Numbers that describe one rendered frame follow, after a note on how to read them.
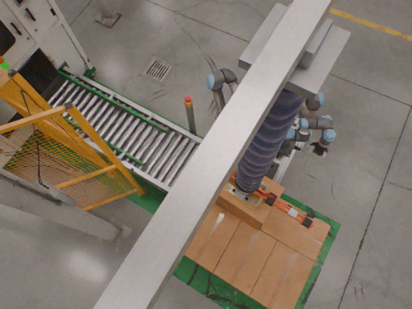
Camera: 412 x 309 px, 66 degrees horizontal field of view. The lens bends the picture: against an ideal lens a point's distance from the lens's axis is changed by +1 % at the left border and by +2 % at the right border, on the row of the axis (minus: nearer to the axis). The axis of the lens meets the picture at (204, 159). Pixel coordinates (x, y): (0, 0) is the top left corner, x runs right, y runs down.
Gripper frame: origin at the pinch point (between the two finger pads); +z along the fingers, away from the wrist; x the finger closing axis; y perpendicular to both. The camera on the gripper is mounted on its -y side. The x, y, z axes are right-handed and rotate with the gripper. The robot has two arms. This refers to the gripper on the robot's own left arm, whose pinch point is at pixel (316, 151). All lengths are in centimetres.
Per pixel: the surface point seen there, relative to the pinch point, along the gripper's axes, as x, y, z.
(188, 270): -57, 125, 152
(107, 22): -345, -131, 148
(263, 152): -33, 46, -59
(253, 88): -39, 70, -153
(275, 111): -34, 46, -107
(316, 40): -31, 38, -144
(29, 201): -148, 133, -37
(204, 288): -32, 133, 152
